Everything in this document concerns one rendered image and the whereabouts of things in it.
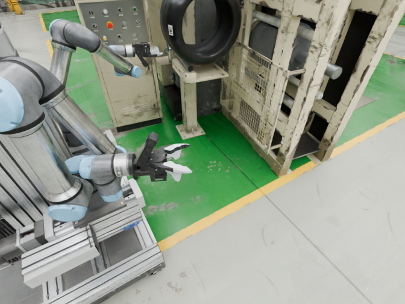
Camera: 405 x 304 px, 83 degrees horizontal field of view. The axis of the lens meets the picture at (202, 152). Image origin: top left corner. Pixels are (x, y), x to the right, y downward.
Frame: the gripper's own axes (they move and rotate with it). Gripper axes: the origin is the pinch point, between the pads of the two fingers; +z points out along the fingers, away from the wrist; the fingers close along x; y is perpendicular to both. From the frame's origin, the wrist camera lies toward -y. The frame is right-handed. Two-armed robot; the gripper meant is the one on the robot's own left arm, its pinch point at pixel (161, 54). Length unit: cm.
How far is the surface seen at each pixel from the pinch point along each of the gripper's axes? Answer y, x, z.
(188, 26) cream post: 13.2, 26.1, 29.2
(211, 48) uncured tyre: 0.8, 11.5, 45.6
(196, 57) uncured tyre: 1.2, -11.4, 23.2
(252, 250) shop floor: -96, -115, 35
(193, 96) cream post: -49, 26, 40
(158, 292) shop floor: -104, -116, -31
